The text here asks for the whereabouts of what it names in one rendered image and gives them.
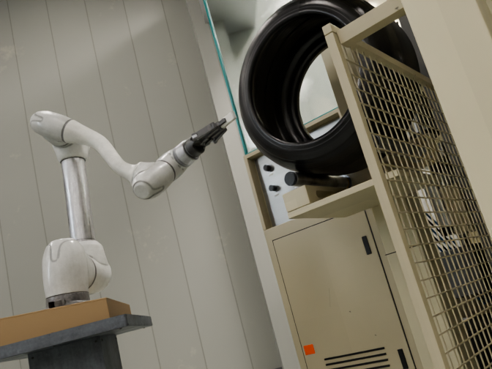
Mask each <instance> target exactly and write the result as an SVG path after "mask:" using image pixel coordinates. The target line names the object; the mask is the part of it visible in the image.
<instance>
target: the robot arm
mask: <svg viewBox="0 0 492 369"><path fill-rule="evenodd" d="M235 119H236V114H235V113H234V111H231V112H230V113H228V114H227V115H226V116H225V117H223V118H222V119H221V120H220V121H218V122H215V123H214V122H212V123H210V124H208V125H207V126H205V127H204V128H202V129H200V130H199V131H198V132H196V133H193V134H191V136H192V137H190V138H189V139H187V140H186V141H183V142H181V143H180V144H179V145H178V146H176V147H175V148H174V149H172V150H169V151H168V152H166V153H165V154H163V155H162V156H161V157H159V158H158V159H157V160H156V162H150V163H144V162H139V163H138V164H136V165H132V164H129V163H126V162H125V161H123V159H122V158H121V157H120V156H119V154H118V153H117V151H116V150H115V149H114V147H113V146H112V145H111V143H110V142H109V141H108V140H107V139H106V138H105V137H104V136H102V135H101V134H99V133H97V132H95V131H93V130H91V129H89V128H88V127H86V126H84V125H82V124H81V123H79V122H77V121H75V120H73V119H71V118H69V117H67V116H64V115H61V114H59V113H54V112H51V111H38V112H36V113H34V114H33V115H32V116H31V119H30V125H31V128H32V129H33V130H34V131H35V132H36V133H37V134H39V135H41V136H42V137H43V138H44V139H45V140H47V141H48V142H50V143H51V144H52V147H53V150H54V151H55V154H56V157H57V160H58V161H59V162H60V164H61V169H62V176H63V183H64V194H65V201H66V207H67V219H68V225H69V231H70V238H64V239H57V240H54V241H52V242H50V243H49V245H48V246H47V247H46V249H45V252H44V254H43V257H42V279H43V285H44V291H45V299H46V308H45V309H49V308H56V307H60V306H64V305H71V304H75V303H79V302H85V301H89V300H90V296H89V295H91V294H96V293H98V292H100V291H102V290H103V289H104V288H105V287H106V286H107V285H108V284H109V282H110V280H111V267H110V265H109V264H108V261H107V258H106V256H105V252H104V249H103V246H102V245H101V244H100V243H99V242H98V241H95V235H94V225H93V219H92V209H91V203H90V197H89V187H88V181H87V175H86V165H85V162H86V160H87V158H88V153H89V150H90V147H92V148H94V149H96V150H97V151H98V152H99V153H100V155H101V156H102V158H103V159H104V160H105V161H106V162H107V164H108V165H109V166H110V167H111V168H112V169H113V171H115V172H116V173H117V174H118V175H120V176H121V177H123V178H125V179H127V180H128V181H129V182H130V184H131V186H132V189H133V192H134V194H135V195H136V196H137V197H138V198H140V199H143V200H149V199H153V198H155V197H157V196H159V195H160V194H161V193H163V192H164V191H165V190H167V189H168V187H169V186H170V185H171V183H172V182H173V181H175V180H176V179H178V178H179V177H180V176H181V175H182V174H183V173H184V172H185V171H186V170H187V168H188V167H189V166H190V165H192V163H194V162H195V161H196V160H197V159H198V158H199V155H201V154H202V153H203V152H204V151H205V148H206V146H208V145H210V143H212V142H214V144H216V143H217V142H218V140H219V139H220V138H221V137H222V136H223V134H224V133H225V132H226V131H227V128H226V127H227V126H228V125H229V124H230V123H232V122H233V121H234V120H235ZM45 309H43V310H45Z"/></svg>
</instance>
